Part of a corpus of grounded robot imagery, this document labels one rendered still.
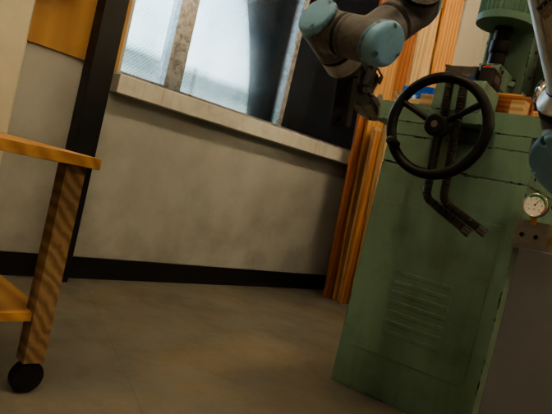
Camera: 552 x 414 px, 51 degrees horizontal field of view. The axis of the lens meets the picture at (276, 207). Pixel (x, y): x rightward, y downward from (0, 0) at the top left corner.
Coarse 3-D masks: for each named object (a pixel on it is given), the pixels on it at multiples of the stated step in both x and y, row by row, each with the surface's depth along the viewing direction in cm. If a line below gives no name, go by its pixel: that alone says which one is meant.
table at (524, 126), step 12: (384, 108) 182; (420, 108) 176; (432, 108) 163; (384, 120) 185; (408, 120) 177; (420, 120) 175; (468, 120) 157; (480, 120) 155; (504, 120) 161; (516, 120) 159; (528, 120) 157; (504, 132) 160; (516, 132) 159; (528, 132) 157; (540, 132) 155
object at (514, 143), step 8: (400, 128) 179; (408, 128) 177; (416, 128) 175; (424, 128) 174; (424, 136) 174; (464, 136) 167; (472, 136) 165; (496, 136) 162; (504, 136) 160; (512, 136) 159; (520, 136) 158; (472, 144) 165; (496, 144) 161; (504, 144) 160; (512, 144) 159; (520, 144) 158; (528, 144) 157; (528, 152) 156
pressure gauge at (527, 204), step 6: (528, 198) 149; (534, 198) 148; (540, 198) 148; (546, 198) 149; (522, 204) 150; (528, 204) 149; (540, 204) 147; (546, 204) 146; (528, 210) 149; (534, 210) 148; (540, 210) 147; (546, 210) 146; (534, 216) 148; (540, 216) 148; (534, 222) 150
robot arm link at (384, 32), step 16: (352, 16) 116; (368, 16) 114; (384, 16) 114; (400, 16) 115; (336, 32) 116; (352, 32) 114; (368, 32) 111; (384, 32) 110; (400, 32) 113; (336, 48) 118; (352, 48) 114; (368, 48) 112; (384, 48) 112; (400, 48) 115; (368, 64) 116; (384, 64) 114
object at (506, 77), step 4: (480, 64) 178; (488, 64) 177; (492, 64) 176; (496, 64) 175; (500, 64) 174; (496, 68) 175; (500, 68) 174; (504, 68) 177; (500, 72) 175; (504, 72) 178; (504, 76) 179; (508, 76) 182; (504, 80) 180; (508, 80) 183; (500, 84) 177; (504, 84) 180; (500, 88) 178; (504, 88) 181; (508, 88) 184; (500, 92) 180; (504, 92) 182
